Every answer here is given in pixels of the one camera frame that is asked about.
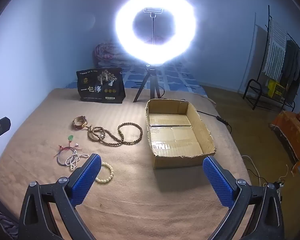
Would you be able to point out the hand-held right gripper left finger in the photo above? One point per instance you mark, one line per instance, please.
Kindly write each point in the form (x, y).
(86, 180)

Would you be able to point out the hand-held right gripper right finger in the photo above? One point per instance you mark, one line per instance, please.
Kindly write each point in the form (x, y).
(217, 180)

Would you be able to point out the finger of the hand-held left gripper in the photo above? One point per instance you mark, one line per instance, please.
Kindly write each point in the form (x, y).
(0, 128)

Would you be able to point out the cardboard box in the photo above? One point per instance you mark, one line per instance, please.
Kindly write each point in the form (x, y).
(175, 140)

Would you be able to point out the orange cloth covered box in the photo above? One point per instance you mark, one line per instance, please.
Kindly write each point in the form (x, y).
(287, 127)

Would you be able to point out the black printed bag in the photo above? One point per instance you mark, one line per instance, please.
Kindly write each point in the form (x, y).
(100, 90)

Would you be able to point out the black white patterned cloth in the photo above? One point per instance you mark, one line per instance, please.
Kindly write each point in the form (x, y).
(0, 220)

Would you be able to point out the black clothes rack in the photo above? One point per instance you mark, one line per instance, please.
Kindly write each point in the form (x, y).
(250, 85)

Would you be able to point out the yellow crate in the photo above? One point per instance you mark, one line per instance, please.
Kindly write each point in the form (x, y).
(275, 88)

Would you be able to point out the blue patterned bedsheet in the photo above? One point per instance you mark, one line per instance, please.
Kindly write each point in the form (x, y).
(175, 77)

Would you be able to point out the black tripod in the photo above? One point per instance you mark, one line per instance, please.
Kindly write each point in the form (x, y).
(152, 85)

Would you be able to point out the rolled patterned quilt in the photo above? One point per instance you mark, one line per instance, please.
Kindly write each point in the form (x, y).
(105, 55)

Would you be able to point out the dark hanging clothes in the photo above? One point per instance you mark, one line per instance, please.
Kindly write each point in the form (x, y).
(292, 65)

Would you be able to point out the white striped towel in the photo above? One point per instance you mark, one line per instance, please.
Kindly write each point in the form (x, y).
(275, 50)

